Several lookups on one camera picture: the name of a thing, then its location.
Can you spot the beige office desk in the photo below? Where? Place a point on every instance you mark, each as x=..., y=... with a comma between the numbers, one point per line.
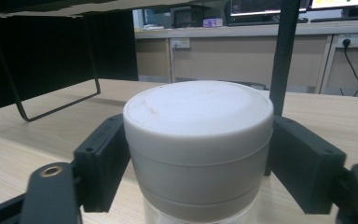
x=245, y=59

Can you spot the black curtain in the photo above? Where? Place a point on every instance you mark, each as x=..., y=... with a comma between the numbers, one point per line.
x=52, y=56

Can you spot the white socket with yellow label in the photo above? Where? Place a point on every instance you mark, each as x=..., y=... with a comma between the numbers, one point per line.
x=179, y=43

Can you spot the black keyboard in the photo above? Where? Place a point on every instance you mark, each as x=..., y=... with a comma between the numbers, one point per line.
x=341, y=19

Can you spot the white-lidded clear jar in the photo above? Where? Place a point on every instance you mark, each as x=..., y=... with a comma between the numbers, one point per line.
x=199, y=140

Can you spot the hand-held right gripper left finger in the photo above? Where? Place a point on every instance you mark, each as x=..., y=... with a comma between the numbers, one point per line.
x=101, y=161

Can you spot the dark desktop device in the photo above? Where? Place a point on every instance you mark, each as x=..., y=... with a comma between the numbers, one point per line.
x=186, y=17

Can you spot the computer monitor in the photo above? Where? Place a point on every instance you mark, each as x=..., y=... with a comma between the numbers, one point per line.
x=261, y=6
x=341, y=3

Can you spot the white wall power outlet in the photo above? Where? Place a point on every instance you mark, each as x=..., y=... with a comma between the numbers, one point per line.
x=355, y=40

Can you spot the black shelf with metal legs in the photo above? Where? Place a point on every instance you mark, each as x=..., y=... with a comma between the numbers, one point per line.
x=285, y=62

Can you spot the small purple box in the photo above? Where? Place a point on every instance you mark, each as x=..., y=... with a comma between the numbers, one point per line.
x=212, y=22

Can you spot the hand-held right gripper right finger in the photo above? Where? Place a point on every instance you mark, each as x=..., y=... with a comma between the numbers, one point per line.
x=307, y=168

